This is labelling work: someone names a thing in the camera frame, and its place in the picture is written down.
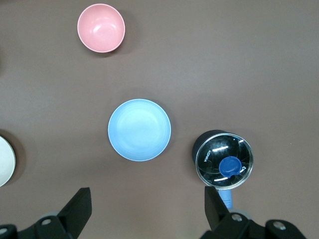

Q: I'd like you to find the glass lid with blue knob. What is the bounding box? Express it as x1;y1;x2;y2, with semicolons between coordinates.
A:
195;133;254;189

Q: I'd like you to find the black pot with blue handle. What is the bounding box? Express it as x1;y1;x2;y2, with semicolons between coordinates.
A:
191;129;254;214

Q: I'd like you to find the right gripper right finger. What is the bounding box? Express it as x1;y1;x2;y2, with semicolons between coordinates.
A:
201;186;265;239

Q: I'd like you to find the brown table cover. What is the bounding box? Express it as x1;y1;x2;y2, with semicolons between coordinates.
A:
0;0;319;239

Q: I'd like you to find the wide blue bowl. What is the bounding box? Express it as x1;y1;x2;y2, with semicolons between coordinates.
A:
107;99;172;162

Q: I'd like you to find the beige bowl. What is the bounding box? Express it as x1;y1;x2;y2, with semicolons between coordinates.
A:
0;135;17;187

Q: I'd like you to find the small deep pink bowl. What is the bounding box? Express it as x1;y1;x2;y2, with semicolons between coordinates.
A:
77;3;126;53

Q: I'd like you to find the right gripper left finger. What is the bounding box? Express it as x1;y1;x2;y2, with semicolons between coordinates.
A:
27;187;92;239

